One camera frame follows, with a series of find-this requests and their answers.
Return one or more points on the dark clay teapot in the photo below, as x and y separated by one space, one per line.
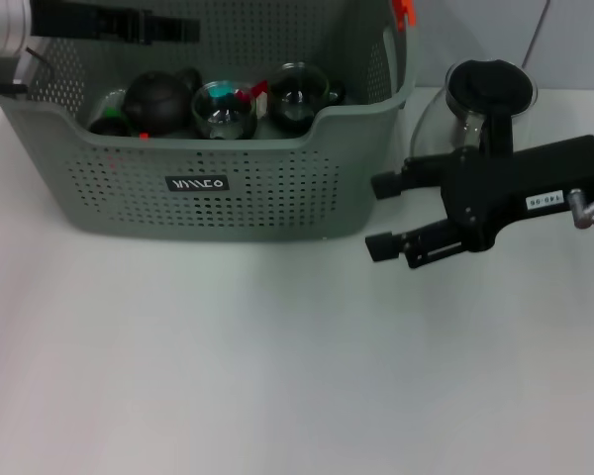
158 104

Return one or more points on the dark red curved toy brick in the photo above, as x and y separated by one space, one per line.
247 95

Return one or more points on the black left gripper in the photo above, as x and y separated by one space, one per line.
64 20

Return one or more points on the teal toy brick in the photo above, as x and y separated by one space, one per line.
222 91

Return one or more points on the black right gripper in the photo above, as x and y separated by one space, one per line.
520 183

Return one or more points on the glass teacup black sleeve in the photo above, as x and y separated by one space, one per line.
297 99
223 119

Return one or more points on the grey perforated plastic storage basket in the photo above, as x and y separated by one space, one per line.
277 198

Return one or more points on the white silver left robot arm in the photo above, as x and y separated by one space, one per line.
2 27

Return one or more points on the dark clay small teacup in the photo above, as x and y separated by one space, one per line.
110 127

